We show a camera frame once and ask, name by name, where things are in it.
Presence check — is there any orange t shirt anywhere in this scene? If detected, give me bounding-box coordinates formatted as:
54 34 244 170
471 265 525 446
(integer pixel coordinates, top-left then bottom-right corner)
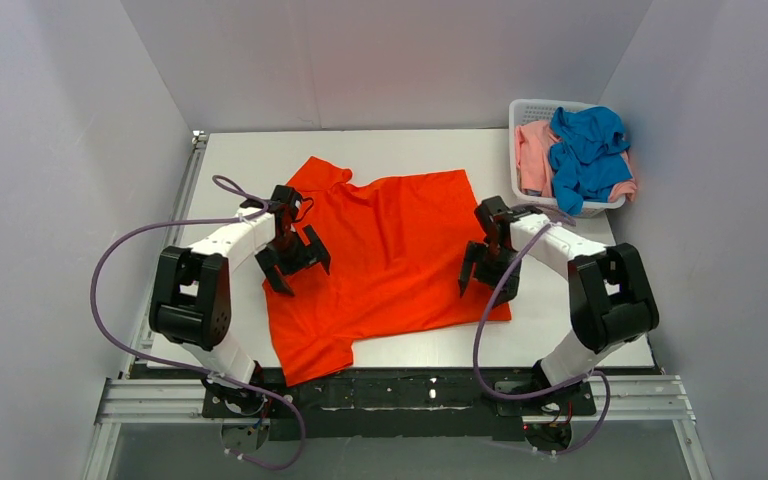
265 157 512 386

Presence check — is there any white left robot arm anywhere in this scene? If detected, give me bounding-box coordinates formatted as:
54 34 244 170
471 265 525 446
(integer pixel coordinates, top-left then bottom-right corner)
149 206 331 388

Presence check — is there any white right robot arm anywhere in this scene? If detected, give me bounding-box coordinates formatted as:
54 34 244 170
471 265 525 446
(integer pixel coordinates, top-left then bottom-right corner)
458 196 660 401

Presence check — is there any pink t shirt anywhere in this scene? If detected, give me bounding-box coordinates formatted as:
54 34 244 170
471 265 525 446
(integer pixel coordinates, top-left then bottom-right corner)
514 119 638 204

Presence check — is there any blue t shirt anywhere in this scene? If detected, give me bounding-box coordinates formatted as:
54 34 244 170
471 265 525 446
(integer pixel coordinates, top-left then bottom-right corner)
548 106 633 215

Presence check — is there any white plastic laundry basket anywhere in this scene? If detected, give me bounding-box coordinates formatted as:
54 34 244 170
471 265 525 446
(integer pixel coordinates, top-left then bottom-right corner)
509 99 639 218

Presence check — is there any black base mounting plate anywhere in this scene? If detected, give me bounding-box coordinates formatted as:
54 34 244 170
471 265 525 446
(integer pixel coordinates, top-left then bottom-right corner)
202 368 597 441

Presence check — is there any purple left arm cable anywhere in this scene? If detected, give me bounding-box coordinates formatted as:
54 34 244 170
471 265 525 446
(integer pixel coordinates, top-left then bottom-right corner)
89 174 307 472

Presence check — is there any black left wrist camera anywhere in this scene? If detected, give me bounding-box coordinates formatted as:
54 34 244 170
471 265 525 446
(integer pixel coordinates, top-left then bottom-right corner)
269 185 304 217

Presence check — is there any aluminium frame rail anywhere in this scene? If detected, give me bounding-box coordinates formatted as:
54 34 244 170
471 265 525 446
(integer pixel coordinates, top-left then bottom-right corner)
84 129 711 479

